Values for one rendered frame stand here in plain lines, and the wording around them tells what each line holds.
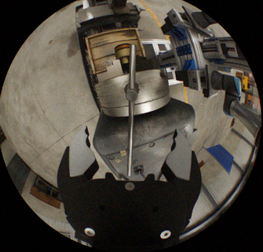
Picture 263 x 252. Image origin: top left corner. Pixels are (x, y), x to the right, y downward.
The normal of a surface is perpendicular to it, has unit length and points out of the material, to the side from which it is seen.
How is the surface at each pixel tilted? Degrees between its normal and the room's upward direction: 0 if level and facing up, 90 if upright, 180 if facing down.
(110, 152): 0
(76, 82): 0
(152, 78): 10
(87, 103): 0
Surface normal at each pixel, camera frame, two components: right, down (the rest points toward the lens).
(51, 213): 0.89, -0.45
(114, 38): 0.21, 0.43
